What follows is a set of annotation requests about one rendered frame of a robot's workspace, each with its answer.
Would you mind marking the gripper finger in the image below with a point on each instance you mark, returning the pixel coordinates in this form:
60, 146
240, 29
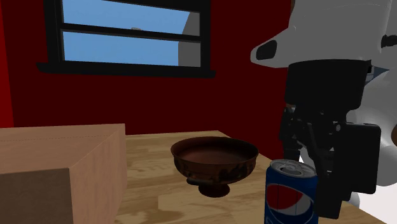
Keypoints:
328, 192

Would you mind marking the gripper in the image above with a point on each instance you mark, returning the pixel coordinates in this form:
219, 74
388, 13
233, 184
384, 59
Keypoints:
325, 83

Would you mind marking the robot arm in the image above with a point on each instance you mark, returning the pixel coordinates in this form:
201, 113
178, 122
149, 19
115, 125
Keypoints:
325, 24

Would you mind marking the blue soda can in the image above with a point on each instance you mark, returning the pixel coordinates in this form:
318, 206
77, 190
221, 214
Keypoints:
290, 198

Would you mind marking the dark brown footed bowl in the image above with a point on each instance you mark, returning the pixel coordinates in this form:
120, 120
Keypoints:
214, 161

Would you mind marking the black framed window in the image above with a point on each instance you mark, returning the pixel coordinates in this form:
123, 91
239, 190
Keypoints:
124, 46

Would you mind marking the brown cardboard box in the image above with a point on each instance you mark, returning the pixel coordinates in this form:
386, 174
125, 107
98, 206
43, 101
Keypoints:
55, 149

